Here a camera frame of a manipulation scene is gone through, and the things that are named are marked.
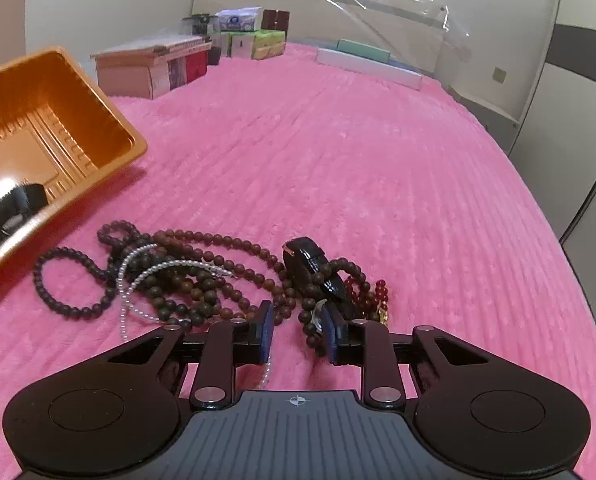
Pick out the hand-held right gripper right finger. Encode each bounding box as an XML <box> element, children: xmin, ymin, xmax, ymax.
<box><xmin>320</xmin><ymin>305</ymin><xmax>490</xmax><ymax>413</ymax></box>

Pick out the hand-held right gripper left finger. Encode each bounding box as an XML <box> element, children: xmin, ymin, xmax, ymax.
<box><xmin>105</xmin><ymin>301</ymin><xmax>275</xmax><ymax>409</ymax></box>

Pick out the red bead bracelet gold charm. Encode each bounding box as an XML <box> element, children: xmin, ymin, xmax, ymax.
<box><xmin>345</xmin><ymin>276</ymin><xmax>391</xmax><ymax>326</ymax></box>

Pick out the black glossy bangle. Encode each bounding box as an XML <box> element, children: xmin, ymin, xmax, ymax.
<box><xmin>282</xmin><ymin>236</ymin><xmax>349</xmax><ymax>318</ymax></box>

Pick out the brown bead necklace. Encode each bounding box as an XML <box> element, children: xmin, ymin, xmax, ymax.
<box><xmin>153</xmin><ymin>229</ymin><xmax>369</xmax><ymax>357</ymax></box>

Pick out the dark green bead necklace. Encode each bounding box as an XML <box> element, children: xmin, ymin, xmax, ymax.
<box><xmin>96</xmin><ymin>219</ymin><xmax>231</xmax><ymax>328</ymax></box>

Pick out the white pearl necklace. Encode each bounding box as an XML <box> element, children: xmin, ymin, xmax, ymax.
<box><xmin>116</xmin><ymin>242</ymin><xmax>273</xmax><ymax>391</ymax></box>

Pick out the orange plastic tray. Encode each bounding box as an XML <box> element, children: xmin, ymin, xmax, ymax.
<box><xmin>0</xmin><ymin>46</ymin><xmax>148</xmax><ymax>291</ymax></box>

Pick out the pink blanket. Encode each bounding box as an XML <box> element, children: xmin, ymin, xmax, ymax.
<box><xmin>0</xmin><ymin>42</ymin><xmax>596</xmax><ymax>480</ymax></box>

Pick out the white long box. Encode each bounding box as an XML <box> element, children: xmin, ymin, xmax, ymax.
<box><xmin>318</xmin><ymin>47</ymin><xmax>423</xmax><ymax>90</ymax></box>

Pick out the black hair clip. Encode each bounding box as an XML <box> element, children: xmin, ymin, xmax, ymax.
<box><xmin>0</xmin><ymin>182</ymin><xmax>47</xmax><ymax>237</ymax></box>

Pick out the green tissue box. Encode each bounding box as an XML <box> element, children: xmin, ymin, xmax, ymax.
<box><xmin>252</xmin><ymin>30</ymin><xmax>287</xmax><ymax>60</ymax></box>
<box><xmin>227</xmin><ymin>31</ymin><xmax>257</xmax><ymax>60</ymax></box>

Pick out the green flat box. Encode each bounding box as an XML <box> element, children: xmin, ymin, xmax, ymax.
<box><xmin>337</xmin><ymin>39</ymin><xmax>391</xmax><ymax>64</ymax></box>

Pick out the pink cardboard box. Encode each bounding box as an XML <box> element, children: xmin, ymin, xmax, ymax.
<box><xmin>95</xmin><ymin>52</ymin><xmax>173</xmax><ymax>100</ymax></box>

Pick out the white tissue pack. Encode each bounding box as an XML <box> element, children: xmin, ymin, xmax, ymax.
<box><xmin>215</xmin><ymin>7</ymin><xmax>263</xmax><ymax>34</ymax></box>

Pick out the black jar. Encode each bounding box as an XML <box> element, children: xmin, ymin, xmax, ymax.
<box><xmin>182</xmin><ymin>14</ymin><xmax>222</xmax><ymax>66</ymax></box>

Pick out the clear plastic sheet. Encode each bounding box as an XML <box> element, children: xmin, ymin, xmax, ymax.
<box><xmin>298</xmin><ymin>0</ymin><xmax>471</xmax><ymax>81</ymax></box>

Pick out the dark small bead bracelet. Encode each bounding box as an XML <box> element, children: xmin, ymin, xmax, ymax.
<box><xmin>34</xmin><ymin>246</ymin><xmax>116</xmax><ymax>322</ymax></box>

